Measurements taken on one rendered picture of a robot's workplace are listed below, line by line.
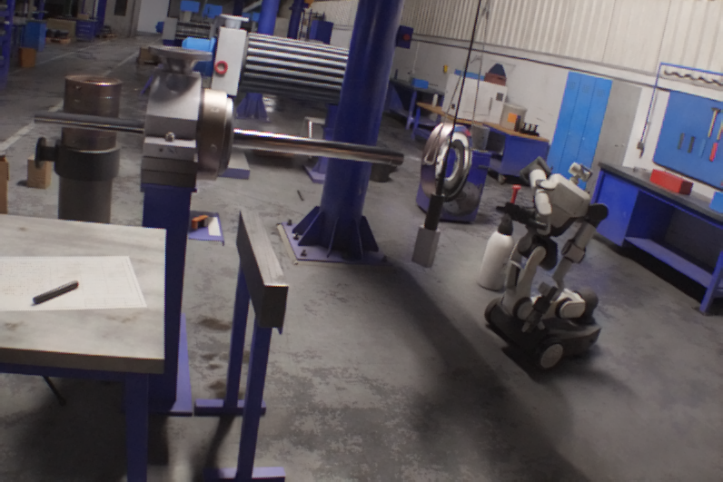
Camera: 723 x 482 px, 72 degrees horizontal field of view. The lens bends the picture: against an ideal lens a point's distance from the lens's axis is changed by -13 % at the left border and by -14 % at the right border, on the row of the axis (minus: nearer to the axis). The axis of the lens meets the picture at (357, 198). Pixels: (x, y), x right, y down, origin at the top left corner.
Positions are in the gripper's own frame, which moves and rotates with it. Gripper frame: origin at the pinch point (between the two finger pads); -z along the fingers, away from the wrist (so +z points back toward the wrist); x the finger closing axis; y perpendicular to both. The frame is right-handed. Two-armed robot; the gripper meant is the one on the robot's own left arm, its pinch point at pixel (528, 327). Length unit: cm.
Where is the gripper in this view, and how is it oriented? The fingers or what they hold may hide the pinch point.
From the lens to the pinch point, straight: 324.0
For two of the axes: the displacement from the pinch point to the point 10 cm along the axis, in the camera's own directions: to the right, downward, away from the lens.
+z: 5.6, -8.2, 1.2
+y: 8.3, 5.5, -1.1
